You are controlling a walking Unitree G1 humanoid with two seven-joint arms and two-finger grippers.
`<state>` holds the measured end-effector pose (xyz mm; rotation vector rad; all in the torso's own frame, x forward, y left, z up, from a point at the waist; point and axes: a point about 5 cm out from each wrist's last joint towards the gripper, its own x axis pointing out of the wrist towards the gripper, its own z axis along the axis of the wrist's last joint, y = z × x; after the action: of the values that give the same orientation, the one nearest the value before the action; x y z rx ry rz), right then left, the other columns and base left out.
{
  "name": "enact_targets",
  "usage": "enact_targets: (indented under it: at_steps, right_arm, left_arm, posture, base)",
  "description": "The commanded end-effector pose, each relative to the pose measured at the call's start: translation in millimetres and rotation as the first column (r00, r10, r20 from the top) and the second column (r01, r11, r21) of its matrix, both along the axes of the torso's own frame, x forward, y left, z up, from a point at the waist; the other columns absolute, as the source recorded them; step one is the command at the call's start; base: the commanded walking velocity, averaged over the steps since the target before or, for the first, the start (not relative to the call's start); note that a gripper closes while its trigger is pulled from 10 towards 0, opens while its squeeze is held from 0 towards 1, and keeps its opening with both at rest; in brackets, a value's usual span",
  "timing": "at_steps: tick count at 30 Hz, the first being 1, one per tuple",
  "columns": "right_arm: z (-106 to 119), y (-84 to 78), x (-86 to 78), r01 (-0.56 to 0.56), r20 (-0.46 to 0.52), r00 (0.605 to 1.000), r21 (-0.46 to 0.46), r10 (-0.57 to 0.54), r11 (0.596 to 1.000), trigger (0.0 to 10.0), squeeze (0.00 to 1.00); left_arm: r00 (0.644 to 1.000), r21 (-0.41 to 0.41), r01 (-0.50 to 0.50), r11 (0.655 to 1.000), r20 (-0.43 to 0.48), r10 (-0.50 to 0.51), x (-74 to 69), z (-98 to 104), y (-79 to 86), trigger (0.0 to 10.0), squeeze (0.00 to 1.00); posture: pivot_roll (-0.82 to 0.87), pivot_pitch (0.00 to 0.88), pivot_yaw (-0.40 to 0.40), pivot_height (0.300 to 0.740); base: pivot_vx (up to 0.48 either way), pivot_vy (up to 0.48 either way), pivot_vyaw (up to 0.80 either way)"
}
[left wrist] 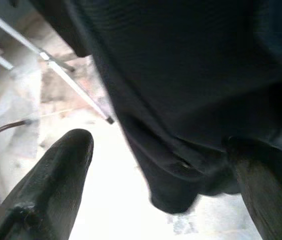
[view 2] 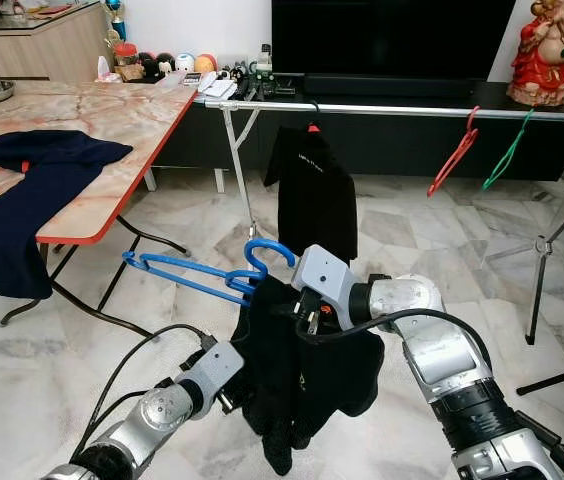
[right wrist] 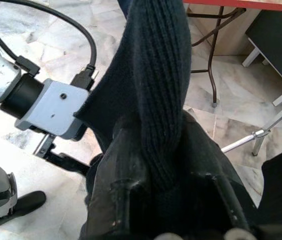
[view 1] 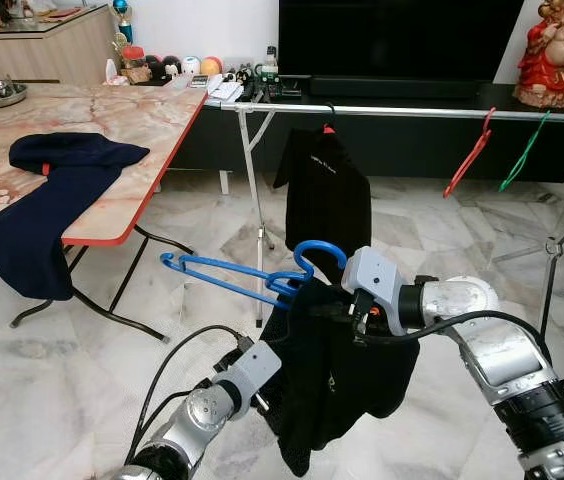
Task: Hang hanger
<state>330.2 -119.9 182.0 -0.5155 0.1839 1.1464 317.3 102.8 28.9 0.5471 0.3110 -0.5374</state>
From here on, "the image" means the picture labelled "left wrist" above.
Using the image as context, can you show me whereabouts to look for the navy blue shirt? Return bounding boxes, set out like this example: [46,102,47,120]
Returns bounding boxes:
[28,0,282,215]

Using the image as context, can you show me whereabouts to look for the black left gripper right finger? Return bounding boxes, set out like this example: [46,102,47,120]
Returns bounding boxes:
[224,135,282,240]

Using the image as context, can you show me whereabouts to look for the silver clothes rack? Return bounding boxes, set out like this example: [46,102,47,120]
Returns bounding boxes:
[0,3,116,125]

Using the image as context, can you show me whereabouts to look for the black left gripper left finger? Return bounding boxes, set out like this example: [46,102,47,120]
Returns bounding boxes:
[0,128,95,240]

